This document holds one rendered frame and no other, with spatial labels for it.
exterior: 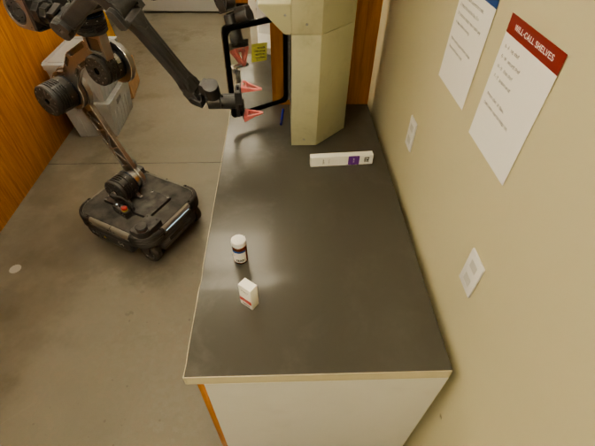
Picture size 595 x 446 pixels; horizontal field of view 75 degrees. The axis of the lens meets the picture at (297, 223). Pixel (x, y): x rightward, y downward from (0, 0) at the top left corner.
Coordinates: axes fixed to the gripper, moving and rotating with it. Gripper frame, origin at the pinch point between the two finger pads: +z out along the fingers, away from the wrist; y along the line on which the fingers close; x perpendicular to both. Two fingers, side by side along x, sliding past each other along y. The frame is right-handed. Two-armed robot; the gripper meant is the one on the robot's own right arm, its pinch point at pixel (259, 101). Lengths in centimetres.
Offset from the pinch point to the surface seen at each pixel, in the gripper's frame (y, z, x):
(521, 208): 21, 55, -83
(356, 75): -11, 45, 46
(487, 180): 17, 55, -70
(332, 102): -9.0, 29.7, 15.7
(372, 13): 17, 48, 46
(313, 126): -16.4, 21.7, 9.0
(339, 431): -72, 26, -95
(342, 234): -26, 29, -45
